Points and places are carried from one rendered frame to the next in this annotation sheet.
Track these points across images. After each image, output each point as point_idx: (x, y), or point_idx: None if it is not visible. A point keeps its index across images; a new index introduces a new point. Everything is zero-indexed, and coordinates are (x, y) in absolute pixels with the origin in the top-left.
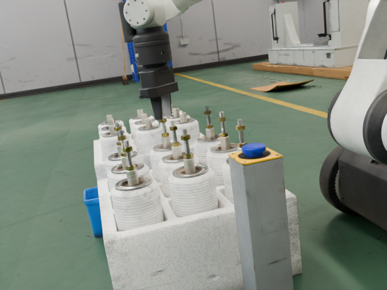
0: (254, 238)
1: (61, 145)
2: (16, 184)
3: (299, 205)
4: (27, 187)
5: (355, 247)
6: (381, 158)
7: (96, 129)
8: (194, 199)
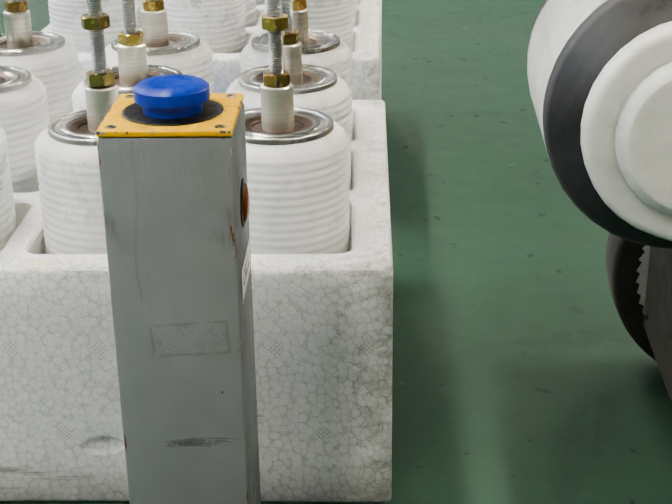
0: (128, 359)
1: None
2: None
3: (564, 309)
4: None
5: (607, 472)
6: (589, 209)
7: None
8: (83, 211)
